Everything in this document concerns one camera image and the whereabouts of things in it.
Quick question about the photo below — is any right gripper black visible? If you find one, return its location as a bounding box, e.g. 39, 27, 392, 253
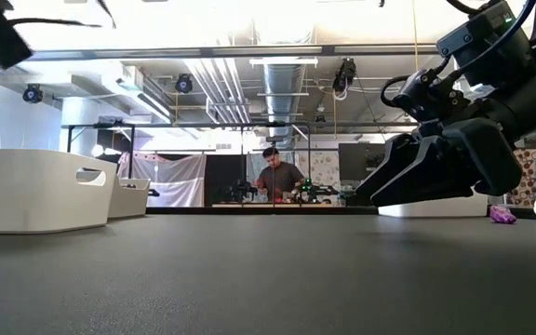
355, 76, 536, 208

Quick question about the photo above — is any purple eggplant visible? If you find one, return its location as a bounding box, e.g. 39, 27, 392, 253
489, 205, 518, 225

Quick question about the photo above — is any white plastic basket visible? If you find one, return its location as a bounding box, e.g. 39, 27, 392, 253
0, 148, 118, 235
107, 176, 152, 220
378, 193, 489, 219

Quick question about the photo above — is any black monitor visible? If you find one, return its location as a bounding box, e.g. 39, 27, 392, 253
337, 142, 390, 183

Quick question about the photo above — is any white patterned curtain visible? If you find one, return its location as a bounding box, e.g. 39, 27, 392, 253
294, 150, 342, 199

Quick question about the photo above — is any black hanging device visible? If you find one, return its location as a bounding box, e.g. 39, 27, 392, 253
331, 57, 358, 94

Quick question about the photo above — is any brown circle patterned curtain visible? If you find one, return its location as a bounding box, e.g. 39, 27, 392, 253
504, 147, 536, 208

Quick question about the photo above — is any person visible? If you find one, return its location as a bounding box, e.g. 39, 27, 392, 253
252, 147, 307, 205

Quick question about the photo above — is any white ceiling light fixture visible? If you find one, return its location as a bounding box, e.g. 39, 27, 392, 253
248, 56, 319, 67

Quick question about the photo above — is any black panel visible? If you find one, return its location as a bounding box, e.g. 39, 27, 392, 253
205, 154, 247, 206

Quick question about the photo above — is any white cloth sheet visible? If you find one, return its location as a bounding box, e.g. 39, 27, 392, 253
116, 152, 208, 208

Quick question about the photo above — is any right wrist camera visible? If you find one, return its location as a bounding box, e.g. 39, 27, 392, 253
391, 66, 473, 126

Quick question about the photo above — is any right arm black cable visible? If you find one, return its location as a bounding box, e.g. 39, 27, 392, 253
453, 0, 536, 75
380, 73, 437, 109

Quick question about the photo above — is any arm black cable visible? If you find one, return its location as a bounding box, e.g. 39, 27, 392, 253
6, 0, 117, 30
453, 0, 536, 75
380, 73, 437, 109

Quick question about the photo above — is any yellow cable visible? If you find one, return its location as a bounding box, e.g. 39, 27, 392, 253
410, 0, 421, 71

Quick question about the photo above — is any silver ventilation duct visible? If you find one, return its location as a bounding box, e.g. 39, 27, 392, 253
261, 62, 307, 150

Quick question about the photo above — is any black table edge rail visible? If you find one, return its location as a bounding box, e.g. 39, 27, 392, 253
145, 206, 536, 220

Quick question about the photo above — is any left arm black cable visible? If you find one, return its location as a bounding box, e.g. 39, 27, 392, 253
6, 0, 117, 30

